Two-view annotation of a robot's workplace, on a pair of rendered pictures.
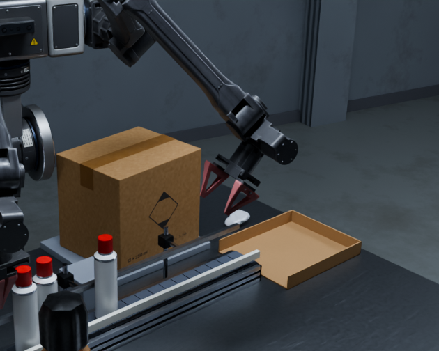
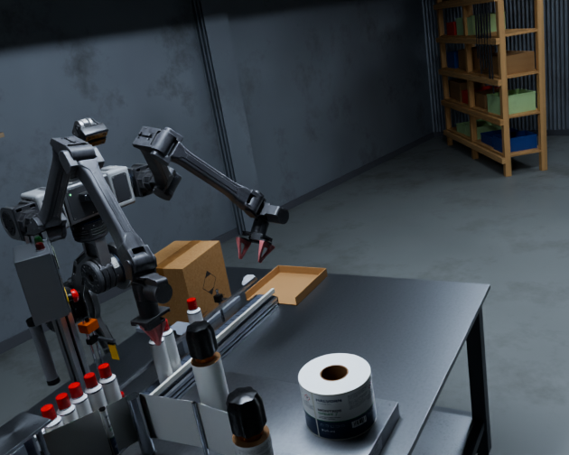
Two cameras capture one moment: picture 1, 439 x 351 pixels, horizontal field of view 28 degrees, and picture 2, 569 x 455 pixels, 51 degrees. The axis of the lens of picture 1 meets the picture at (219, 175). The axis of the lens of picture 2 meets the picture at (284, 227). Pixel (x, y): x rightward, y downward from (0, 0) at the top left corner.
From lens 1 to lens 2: 0.43 m
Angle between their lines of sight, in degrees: 13
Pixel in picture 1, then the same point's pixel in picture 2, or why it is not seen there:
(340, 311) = (331, 306)
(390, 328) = (363, 305)
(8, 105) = (98, 245)
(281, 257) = (284, 291)
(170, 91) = (153, 237)
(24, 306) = (160, 351)
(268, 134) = (270, 208)
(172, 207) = (213, 279)
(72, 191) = not seen: hidden behind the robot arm
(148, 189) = (198, 271)
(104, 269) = (196, 318)
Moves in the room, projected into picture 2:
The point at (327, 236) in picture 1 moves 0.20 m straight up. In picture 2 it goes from (304, 273) to (298, 233)
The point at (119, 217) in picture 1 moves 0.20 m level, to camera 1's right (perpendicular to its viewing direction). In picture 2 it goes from (187, 292) to (236, 279)
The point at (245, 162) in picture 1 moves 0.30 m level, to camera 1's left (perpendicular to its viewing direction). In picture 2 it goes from (261, 229) to (179, 250)
